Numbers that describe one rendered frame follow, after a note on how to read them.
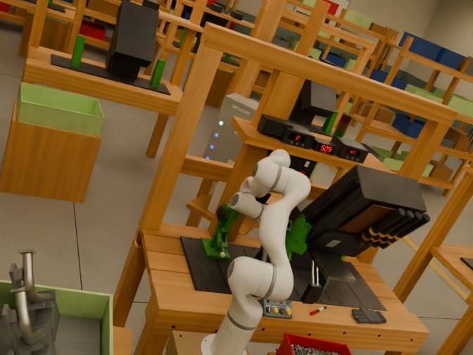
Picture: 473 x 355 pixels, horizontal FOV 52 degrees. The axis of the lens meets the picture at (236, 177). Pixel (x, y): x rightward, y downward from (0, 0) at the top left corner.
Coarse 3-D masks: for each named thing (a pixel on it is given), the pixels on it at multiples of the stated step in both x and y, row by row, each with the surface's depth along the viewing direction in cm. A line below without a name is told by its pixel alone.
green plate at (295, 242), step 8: (304, 216) 236; (296, 224) 238; (304, 224) 233; (288, 232) 240; (296, 232) 235; (304, 232) 230; (288, 240) 238; (296, 240) 232; (304, 240) 234; (288, 248) 235; (296, 248) 235; (304, 248) 236
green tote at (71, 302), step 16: (0, 288) 171; (48, 288) 176; (64, 288) 179; (0, 304) 174; (64, 304) 181; (80, 304) 183; (96, 304) 184; (112, 304) 180; (112, 320) 173; (112, 336) 167; (112, 352) 161
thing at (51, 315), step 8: (8, 272) 150; (16, 272) 153; (16, 280) 153; (16, 288) 153; (56, 304) 178; (32, 312) 166; (40, 312) 170; (48, 312) 170; (56, 312) 177; (32, 320) 165; (40, 320) 167; (48, 320) 167; (56, 320) 175; (56, 328) 174
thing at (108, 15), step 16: (64, 0) 783; (96, 0) 800; (160, 0) 832; (0, 16) 756; (16, 16) 768; (96, 16) 802; (112, 16) 819; (80, 32) 815; (96, 32) 823; (160, 32) 852
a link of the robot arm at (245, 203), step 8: (240, 192) 223; (248, 192) 226; (232, 200) 224; (240, 200) 220; (248, 200) 222; (232, 208) 222; (240, 208) 221; (248, 208) 222; (256, 208) 224; (248, 216) 226; (256, 216) 226
